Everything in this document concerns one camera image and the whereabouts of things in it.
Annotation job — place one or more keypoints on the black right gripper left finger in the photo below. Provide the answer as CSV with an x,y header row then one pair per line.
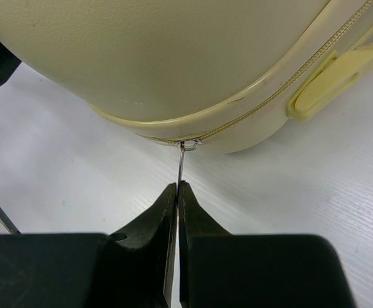
x,y
132,267

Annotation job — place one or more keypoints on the yellow hard-shell suitcase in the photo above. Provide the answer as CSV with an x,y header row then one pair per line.
x,y
272,88

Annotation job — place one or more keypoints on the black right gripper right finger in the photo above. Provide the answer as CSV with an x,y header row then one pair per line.
x,y
220,269

